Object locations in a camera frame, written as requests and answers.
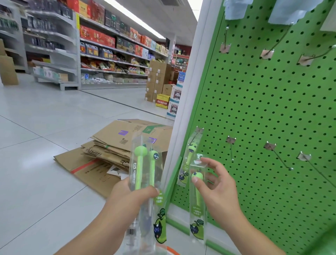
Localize person's left hand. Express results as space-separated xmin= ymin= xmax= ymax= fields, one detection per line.
xmin=102 ymin=178 xmax=161 ymax=237

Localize person's right hand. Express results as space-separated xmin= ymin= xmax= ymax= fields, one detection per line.
xmin=190 ymin=157 xmax=242 ymax=221

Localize bundle of clear kids toothbrushes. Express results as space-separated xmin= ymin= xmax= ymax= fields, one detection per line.
xmin=126 ymin=134 xmax=169 ymax=255

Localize green pegboard display rack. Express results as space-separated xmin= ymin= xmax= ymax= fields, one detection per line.
xmin=165 ymin=0 xmax=336 ymax=255

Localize row of blue toothbrush packs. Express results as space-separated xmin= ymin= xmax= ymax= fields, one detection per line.
xmin=223 ymin=0 xmax=254 ymax=21

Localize row of twin toothbrush packs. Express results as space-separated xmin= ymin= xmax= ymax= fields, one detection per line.
xmin=268 ymin=0 xmax=323 ymax=26

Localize bundle of green toothbrush packs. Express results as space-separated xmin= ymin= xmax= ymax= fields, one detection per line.
xmin=321 ymin=0 xmax=336 ymax=32

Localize white endcap shelf unit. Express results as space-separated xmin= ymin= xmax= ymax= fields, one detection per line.
xmin=23 ymin=0 xmax=82 ymax=90

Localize pile of flattened cardboard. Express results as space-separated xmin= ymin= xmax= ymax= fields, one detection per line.
xmin=54 ymin=119 xmax=174 ymax=198

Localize white blue carton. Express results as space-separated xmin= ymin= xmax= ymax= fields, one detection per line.
xmin=167 ymin=71 xmax=184 ymax=119

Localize red yellow carton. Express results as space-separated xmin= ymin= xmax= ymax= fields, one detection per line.
xmin=155 ymin=94 xmax=170 ymax=109

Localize stack of brown cartons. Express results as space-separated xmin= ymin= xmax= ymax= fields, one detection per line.
xmin=145 ymin=59 xmax=174 ymax=103

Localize stocked store shelves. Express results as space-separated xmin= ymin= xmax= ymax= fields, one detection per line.
xmin=79 ymin=0 xmax=170 ymax=85

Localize brown cardboard boxes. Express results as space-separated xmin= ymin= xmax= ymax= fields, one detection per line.
xmin=0 ymin=39 xmax=19 ymax=86

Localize ceiling light strip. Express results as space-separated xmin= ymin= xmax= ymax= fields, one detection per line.
xmin=102 ymin=0 xmax=166 ymax=40

